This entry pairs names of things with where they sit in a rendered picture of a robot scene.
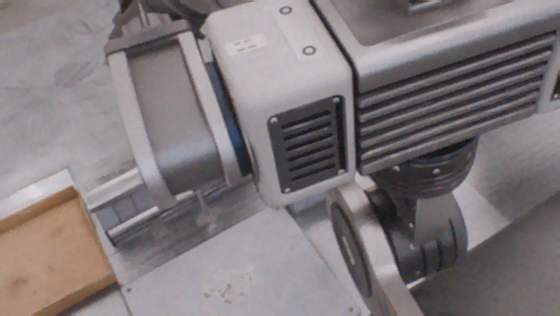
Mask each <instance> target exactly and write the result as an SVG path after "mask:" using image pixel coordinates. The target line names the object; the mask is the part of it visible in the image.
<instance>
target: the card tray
mask: <svg viewBox="0 0 560 316"><path fill-rule="evenodd" d="M115 282H117V279H116V277H115V275H114V272H113V270H112V268H111V266H110V262H109V260H108V258H107V256H106V253H105V251H104V249H103V247H102V245H101V242H100V240H99V238H98V236H97V233H96V231H95V229H94V227H93V224H92V221H91V219H90V217H89V214H88V212H86V210H85V208H84V205H83V203H82V201H81V199H80V197H79V194H78V193H77V191H76V190H75V189H74V187H73V186H72V184H71V185H69V186H67V187H65V188H63V189H61V190H59V191H57V192H55V193H53V194H51V195H49V196H47V197H44V198H42V199H40V200H38V201H36V202H34V203H32V204H30V205H28V206H26V207H24V208H22V209H20V210H17V211H15V212H13V213H10V214H8V215H6V216H4V217H2V218H0V316H54V315H56V314H57V313H59V312H61V311H63V310H65V309H68V308H69V307H71V306H73V305H75V304H77V303H79V302H80V301H82V300H84V299H86V298H88V297H90V296H91V295H93V294H95V293H97V292H99V291H101V290H102V289H104V288H106V287H108V286H110V285H112V284H113V283H115Z"/></svg>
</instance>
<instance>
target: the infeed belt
mask: <svg viewBox="0 0 560 316"><path fill-rule="evenodd" d="M155 206H156V205H155V203H154V202H153V200H152V198H151V196H150V194H149V192H148V190H147V188H146V187H144V188H141V189H139V190H137V191H136V192H134V193H132V194H130V195H128V196H126V197H124V198H122V199H120V200H118V201H116V202H114V203H112V204H110V205H108V206H106V207H104V208H102V209H100V210H98V211H96V214H97V216H98V218H99V220H100V223H101V225H102V228H103V230H104V232H105V233H106V232H108V231H110V230H112V229H114V228H116V227H118V226H120V225H122V224H123V223H125V222H127V221H129V220H131V218H133V217H135V216H137V215H139V214H142V213H144V212H146V211H148V210H150V209H152V208H153V207H155Z"/></svg>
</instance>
